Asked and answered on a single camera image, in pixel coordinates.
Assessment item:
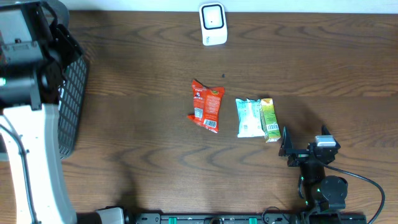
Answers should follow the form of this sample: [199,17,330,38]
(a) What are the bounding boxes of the green yellow juice carton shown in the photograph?
[261,98,281,142]

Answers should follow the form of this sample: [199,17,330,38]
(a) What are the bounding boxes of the light blue snack packet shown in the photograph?
[235,98,265,138]

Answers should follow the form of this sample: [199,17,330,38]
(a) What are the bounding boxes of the red chips bag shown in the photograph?
[187,80,225,133]

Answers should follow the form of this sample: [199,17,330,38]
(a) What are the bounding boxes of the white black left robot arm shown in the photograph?
[1,1,129,223]

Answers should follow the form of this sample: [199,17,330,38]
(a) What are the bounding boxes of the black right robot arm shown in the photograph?
[279,126,348,223]

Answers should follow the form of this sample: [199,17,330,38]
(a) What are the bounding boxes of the white barcode scanner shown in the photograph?
[199,2,228,46]

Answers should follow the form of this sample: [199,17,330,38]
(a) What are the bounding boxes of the grey plastic mesh basket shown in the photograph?
[46,0,90,160]

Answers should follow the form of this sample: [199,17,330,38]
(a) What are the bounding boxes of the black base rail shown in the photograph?
[74,212,368,224]

